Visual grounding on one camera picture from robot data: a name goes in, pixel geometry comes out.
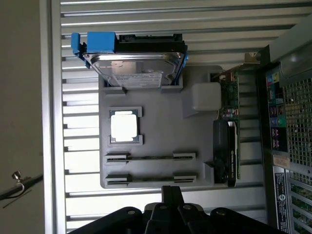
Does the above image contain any green RAM stick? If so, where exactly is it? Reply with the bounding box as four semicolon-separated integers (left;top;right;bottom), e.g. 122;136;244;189
107;178;197;184
107;155;196;162

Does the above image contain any green graphics card black cooler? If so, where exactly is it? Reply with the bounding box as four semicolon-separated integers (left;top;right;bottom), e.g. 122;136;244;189
210;52;261;188

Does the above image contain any grey plastic parts rack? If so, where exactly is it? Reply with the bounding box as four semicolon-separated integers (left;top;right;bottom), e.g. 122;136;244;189
98;65;241;189

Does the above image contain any silver CPU chip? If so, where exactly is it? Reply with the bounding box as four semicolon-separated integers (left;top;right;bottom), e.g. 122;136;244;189
109;109;140;143

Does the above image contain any white rounded plastic block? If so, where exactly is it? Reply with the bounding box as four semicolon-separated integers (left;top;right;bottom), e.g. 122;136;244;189
191;82;223;112

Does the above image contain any open metal PC case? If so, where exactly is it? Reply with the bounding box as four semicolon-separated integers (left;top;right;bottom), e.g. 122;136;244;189
254;21;312;234

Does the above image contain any hard disk in blue carrier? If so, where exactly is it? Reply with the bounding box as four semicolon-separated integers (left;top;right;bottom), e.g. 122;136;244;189
70;31;189;89

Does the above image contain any black cable with metal clamp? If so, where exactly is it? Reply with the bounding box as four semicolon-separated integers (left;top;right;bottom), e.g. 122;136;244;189
0;171;44;209

